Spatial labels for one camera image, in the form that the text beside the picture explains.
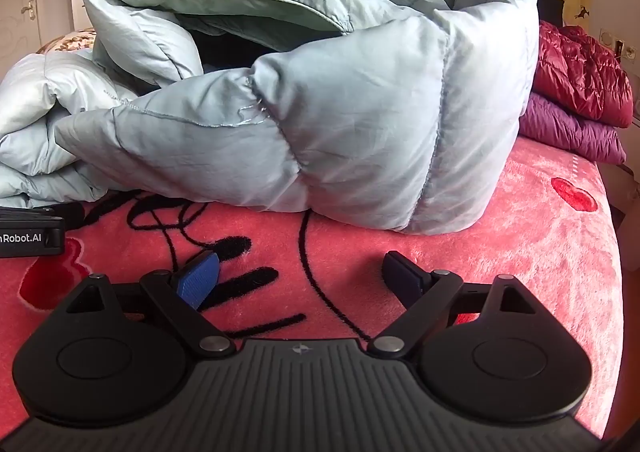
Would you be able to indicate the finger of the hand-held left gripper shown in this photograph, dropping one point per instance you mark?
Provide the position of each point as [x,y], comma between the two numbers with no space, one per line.
[72,216]

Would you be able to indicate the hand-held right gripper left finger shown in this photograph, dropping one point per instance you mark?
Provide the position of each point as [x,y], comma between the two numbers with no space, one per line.
[200,279]

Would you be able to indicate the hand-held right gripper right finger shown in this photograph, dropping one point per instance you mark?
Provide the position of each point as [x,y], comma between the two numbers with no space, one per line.
[400,277]

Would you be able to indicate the light blue down jacket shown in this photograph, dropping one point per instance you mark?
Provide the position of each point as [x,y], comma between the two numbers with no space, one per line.
[350,132]

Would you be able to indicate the pink heart print blanket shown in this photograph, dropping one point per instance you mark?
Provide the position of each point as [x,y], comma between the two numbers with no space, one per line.
[525,257]

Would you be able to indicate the floral pillow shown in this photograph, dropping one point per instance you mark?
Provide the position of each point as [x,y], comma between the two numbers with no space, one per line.
[67,40]

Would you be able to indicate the white door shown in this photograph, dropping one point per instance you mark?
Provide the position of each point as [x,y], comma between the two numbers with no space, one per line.
[20,42]

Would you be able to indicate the purple down jacket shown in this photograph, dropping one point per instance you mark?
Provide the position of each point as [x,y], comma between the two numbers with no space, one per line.
[565,132]

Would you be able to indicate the red down jacket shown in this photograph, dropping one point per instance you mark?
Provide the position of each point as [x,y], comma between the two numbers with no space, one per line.
[575,72]

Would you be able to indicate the round wall socket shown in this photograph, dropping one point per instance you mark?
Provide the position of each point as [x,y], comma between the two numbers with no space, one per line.
[607,38]

